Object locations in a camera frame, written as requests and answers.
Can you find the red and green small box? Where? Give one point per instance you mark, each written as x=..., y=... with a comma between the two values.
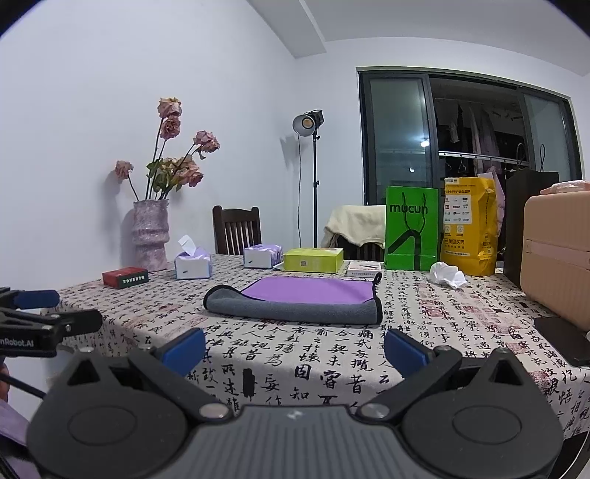
x=127, y=277

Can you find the black smartphone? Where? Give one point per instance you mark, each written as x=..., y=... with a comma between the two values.
x=566, y=338

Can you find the open purple tissue pack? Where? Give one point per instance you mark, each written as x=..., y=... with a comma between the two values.
x=192, y=262

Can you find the dried pink rose bouquet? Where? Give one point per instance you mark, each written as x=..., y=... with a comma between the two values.
x=166, y=173

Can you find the chair under cream cloth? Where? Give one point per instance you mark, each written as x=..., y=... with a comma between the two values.
x=369, y=252

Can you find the small white product box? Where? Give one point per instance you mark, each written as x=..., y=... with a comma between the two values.
x=363, y=270

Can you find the beige pink suitcase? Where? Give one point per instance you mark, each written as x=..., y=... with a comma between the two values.
x=555, y=253

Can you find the purple and grey towel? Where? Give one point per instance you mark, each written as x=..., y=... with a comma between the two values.
x=321, y=300

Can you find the lime green cardboard box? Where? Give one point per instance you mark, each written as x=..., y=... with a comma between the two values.
x=315, y=260

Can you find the sealed purple tissue pack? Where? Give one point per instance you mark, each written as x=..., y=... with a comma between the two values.
x=262, y=256

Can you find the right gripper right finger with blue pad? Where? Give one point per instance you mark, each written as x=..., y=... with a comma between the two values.
x=404, y=353

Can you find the dark framed sliding window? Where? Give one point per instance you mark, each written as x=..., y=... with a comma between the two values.
x=420, y=126

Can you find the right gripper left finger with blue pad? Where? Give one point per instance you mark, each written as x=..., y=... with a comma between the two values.
x=183, y=354

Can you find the green mucun paper bag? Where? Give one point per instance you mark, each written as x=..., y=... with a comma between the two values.
x=411, y=228

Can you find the studio light on stand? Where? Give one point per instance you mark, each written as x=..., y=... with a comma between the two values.
x=307, y=125

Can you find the calligraphy print tablecloth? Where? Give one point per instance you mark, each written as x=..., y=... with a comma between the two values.
x=276, y=363

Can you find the speckled purple ceramic vase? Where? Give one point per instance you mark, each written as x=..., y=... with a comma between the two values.
x=150, y=234

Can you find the crumpled white tissue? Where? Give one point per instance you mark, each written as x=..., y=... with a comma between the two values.
x=446, y=275

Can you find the yellow paper delivery bag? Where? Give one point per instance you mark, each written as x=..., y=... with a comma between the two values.
x=470, y=225

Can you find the cream cloth on chair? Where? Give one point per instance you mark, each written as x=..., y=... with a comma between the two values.
x=359, y=225

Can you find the dark wooden chair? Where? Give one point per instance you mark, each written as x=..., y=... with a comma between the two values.
x=235, y=230

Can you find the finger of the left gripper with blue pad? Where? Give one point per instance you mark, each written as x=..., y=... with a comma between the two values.
x=16, y=299
x=69, y=323

